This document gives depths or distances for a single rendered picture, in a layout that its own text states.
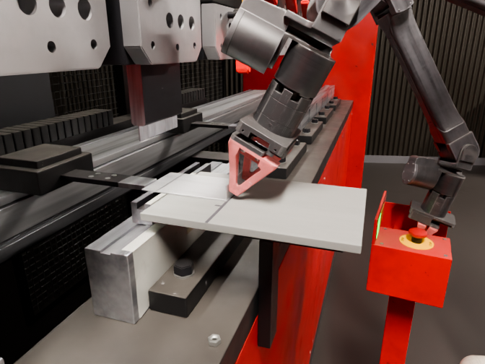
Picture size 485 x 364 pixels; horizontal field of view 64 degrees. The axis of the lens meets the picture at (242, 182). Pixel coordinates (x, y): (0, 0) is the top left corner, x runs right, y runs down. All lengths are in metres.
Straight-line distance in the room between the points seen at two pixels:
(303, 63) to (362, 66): 2.17
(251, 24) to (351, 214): 0.25
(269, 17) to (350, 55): 2.16
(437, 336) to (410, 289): 1.06
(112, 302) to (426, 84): 0.75
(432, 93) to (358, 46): 1.70
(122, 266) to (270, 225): 0.18
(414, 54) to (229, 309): 0.66
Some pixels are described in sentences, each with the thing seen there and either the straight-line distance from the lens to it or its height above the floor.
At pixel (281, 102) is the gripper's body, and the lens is 0.47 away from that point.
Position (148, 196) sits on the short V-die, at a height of 1.00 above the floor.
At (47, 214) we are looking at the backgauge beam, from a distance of 0.73.
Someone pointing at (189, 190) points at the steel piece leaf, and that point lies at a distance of 0.55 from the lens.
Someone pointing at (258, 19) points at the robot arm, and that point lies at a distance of 0.47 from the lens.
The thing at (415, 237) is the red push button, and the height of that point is 0.80.
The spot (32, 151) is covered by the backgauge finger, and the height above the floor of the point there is 1.03.
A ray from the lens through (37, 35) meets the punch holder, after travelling 0.33.
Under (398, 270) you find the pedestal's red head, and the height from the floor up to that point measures 0.73.
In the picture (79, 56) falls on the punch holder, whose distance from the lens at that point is 0.36.
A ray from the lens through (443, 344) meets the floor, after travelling 1.98.
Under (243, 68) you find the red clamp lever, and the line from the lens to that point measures 0.65.
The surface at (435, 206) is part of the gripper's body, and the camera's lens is 1.00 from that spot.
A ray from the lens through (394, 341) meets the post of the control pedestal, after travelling 1.14.
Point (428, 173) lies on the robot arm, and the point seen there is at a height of 0.93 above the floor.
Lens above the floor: 1.19
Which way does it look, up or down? 19 degrees down
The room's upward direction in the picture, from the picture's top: straight up
